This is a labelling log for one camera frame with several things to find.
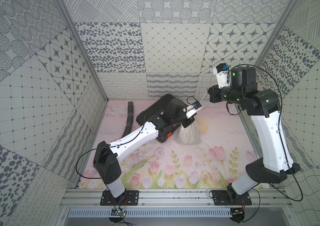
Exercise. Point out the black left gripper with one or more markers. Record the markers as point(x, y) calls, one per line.
point(188, 121)

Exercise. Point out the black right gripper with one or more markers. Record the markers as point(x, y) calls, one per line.
point(214, 90)

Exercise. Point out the beige cloth soil bag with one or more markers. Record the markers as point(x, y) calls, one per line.
point(189, 135)

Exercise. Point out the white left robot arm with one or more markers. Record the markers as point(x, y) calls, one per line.
point(108, 157)

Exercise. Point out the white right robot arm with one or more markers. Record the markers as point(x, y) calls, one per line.
point(239, 86)

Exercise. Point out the black plastic tool case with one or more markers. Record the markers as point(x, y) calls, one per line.
point(166, 114)

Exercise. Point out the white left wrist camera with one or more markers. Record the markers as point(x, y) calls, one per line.
point(191, 110)

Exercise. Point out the aluminium mounting rail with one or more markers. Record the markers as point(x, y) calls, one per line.
point(170, 203)

